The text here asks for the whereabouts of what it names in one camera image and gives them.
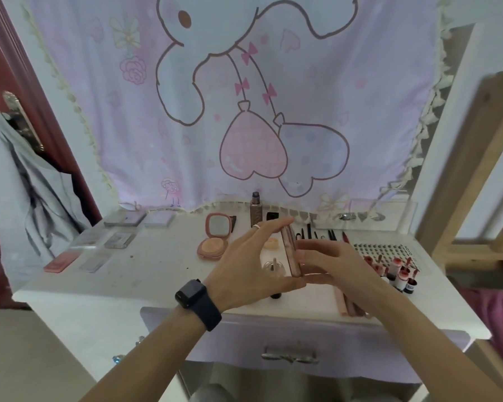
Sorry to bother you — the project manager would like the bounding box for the pink blush compact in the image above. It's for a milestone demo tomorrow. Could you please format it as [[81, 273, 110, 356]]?
[[43, 251, 81, 274]]

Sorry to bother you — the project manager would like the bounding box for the black smartwatch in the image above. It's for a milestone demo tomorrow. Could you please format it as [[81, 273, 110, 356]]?
[[175, 279, 223, 333]]

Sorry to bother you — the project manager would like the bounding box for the clear square palette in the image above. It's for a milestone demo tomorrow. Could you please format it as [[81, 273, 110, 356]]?
[[78, 256, 110, 274]]

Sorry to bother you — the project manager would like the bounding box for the person's right forearm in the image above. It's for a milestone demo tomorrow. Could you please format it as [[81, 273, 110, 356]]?
[[362, 284, 503, 402]]

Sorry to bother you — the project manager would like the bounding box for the person's right hand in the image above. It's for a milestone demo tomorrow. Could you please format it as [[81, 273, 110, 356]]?
[[295, 239, 397, 319]]

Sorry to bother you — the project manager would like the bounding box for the person's left hand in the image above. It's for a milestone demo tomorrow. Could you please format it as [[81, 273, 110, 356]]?
[[203, 217, 307, 313]]

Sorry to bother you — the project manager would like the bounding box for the small grey square palette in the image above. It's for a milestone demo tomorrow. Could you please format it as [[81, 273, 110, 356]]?
[[144, 210, 177, 228]]

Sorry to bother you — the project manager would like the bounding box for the false eyelash tray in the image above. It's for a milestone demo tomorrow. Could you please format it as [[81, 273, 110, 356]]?
[[352, 243, 414, 264]]

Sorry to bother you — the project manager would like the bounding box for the wooden bed frame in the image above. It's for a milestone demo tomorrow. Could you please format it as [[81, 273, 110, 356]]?
[[415, 70, 503, 402]]

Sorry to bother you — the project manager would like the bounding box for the white dressing table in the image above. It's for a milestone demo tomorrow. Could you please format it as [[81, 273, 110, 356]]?
[[11, 0, 492, 402]]

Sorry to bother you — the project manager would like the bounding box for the person's left forearm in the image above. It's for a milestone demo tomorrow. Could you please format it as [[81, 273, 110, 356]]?
[[79, 307, 208, 402]]

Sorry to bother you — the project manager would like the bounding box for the gold door handle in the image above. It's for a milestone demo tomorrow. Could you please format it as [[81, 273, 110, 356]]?
[[2, 90, 45, 152]]

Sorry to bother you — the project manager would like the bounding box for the dark red wooden door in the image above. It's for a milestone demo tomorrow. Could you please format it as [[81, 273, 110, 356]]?
[[0, 0, 103, 310]]

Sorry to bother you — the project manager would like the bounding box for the large grey square palette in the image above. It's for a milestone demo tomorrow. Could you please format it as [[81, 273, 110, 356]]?
[[103, 211, 148, 228]]

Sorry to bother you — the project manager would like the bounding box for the brown blush palette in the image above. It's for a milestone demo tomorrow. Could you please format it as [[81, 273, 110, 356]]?
[[279, 223, 305, 277]]

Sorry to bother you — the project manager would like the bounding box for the white hanging garment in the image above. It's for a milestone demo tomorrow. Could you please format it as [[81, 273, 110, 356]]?
[[0, 112, 93, 291]]

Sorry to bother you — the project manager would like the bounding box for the pink rounded compact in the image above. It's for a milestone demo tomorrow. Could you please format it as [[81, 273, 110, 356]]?
[[197, 212, 236, 260]]

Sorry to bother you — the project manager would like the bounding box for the pink concealer tube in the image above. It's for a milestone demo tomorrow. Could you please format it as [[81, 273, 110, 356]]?
[[333, 286, 349, 318]]

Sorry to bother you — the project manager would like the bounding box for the dark square foundation bottle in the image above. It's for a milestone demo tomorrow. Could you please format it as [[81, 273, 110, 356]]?
[[250, 191, 264, 229]]

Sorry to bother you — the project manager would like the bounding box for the silver drawer handle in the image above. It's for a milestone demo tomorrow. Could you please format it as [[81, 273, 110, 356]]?
[[260, 346, 319, 365]]

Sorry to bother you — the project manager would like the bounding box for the silver square palette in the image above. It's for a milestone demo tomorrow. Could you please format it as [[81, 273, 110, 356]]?
[[103, 232, 137, 250]]

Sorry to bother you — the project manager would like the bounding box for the purple bed sheet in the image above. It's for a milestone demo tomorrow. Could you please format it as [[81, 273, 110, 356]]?
[[457, 286, 503, 365]]

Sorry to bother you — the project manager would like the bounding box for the pink cartoon cloth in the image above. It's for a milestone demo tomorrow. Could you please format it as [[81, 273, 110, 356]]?
[[21, 0, 453, 214]]

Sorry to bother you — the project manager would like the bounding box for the peach round powder puff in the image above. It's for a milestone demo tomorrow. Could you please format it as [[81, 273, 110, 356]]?
[[199, 238, 229, 259]]

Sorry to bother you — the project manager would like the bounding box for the purple drawer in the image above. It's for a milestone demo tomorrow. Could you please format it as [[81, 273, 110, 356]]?
[[140, 307, 471, 384]]

